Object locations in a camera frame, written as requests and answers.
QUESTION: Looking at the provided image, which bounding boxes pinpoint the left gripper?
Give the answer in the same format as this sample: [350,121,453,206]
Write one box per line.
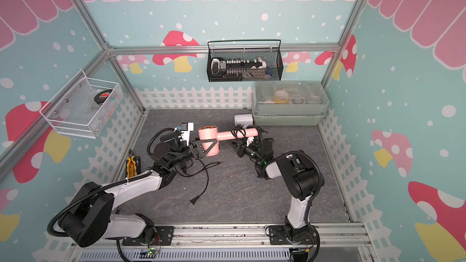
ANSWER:
[167,136,217,168]

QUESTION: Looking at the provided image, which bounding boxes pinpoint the pink hair dryer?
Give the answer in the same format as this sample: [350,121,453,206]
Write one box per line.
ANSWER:
[198,126,258,156]

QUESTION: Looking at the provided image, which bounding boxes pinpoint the white hair dryer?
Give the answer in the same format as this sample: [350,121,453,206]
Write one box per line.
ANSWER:
[234,114,254,127]

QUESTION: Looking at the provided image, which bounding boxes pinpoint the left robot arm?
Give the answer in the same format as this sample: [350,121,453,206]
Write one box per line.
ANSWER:
[47,128,217,247]

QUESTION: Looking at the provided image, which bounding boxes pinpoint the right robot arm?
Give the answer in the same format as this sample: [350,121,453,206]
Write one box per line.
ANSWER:
[230,138,325,244]

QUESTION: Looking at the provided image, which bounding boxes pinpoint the green clear storage box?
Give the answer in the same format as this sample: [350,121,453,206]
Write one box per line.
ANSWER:
[252,81,330,126]

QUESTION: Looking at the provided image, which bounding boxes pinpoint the yellow black pliers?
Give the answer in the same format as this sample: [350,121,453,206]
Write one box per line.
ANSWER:
[126,149,141,178]

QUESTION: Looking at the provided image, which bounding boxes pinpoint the black white power strip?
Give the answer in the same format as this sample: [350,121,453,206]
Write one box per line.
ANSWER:
[208,58,267,80]

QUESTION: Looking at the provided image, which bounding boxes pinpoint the black red tape measure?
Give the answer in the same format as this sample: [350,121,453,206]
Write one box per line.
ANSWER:
[93,89,113,105]

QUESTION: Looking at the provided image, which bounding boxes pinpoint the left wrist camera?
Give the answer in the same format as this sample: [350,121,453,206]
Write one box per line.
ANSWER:
[174,122,194,143]

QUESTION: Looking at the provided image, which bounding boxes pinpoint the black wire mesh basket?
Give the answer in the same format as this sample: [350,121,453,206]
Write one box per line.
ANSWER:
[206,40,283,82]

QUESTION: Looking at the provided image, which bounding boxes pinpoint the white wire mesh basket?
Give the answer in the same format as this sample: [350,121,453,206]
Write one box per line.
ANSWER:
[40,71,123,139]

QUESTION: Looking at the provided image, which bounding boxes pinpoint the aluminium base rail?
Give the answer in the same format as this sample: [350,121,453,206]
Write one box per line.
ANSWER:
[65,223,378,262]

